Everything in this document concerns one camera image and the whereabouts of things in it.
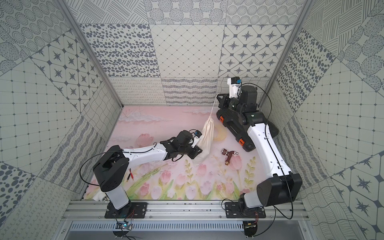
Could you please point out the black plastic tool case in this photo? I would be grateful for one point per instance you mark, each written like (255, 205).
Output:
(232, 121)

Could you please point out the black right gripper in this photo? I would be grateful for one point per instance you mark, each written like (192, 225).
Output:
(224, 100)

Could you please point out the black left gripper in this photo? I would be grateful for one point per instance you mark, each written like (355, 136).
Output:
(192, 148)

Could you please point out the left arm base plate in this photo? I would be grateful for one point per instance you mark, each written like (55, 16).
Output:
(133, 210)

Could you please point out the white bag drawstring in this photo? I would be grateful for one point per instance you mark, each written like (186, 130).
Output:
(214, 104)

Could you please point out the white cloth drawstring bag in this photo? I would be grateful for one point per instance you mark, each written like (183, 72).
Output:
(205, 142)

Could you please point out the green circuit board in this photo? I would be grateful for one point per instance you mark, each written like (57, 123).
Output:
(125, 226)

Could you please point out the white pipe fitting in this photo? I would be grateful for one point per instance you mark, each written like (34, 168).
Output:
(100, 197)

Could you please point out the dark red garden hose nozzle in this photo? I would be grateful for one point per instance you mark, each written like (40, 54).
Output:
(229, 155)

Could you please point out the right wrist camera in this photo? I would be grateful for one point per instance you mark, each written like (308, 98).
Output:
(234, 84)

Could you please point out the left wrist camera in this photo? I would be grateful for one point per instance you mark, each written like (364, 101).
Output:
(197, 134)

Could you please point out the red black alligator clip leads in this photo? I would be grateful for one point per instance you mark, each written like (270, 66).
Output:
(130, 175)

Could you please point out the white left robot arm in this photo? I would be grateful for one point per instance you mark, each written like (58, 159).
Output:
(110, 169)

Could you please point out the aluminium front rail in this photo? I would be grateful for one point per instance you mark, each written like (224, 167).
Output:
(181, 211)

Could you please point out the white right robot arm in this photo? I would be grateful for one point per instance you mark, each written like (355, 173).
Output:
(280, 184)

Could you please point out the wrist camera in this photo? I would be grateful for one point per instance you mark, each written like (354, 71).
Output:
(234, 84)
(197, 134)

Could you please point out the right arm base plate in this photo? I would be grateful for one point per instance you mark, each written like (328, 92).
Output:
(234, 210)

